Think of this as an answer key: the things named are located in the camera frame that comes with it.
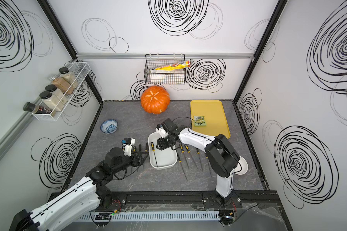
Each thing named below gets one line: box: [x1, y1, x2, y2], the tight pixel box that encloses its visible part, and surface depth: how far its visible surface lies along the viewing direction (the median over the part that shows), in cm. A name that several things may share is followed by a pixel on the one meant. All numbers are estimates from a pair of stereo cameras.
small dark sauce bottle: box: [22, 102, 53, 115], surface depth 63 cm
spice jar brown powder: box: [49, 74, 75, 96], surface depth 74 cm
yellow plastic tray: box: [189, 100, 231, 140], surface depth 113 cm
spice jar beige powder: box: [58, 66, 79, 89], surface depth 77 cm
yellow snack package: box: [153, 60, 191, 71], surface depth 89 cm
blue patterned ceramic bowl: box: [100, 118, 119, 134], surface depth 104 cm
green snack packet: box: [193, 115, 207, 127], surface depth 107 cm
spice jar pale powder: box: [39, 90, 65, 112], surface depth 67 cm
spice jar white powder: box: [45, 84, 68, 105], surface depth 70 cm
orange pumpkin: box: [140, 85, 171, 115], surface depth 107 cm
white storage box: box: [147, 131, 178, 170], surface depth 89 cm
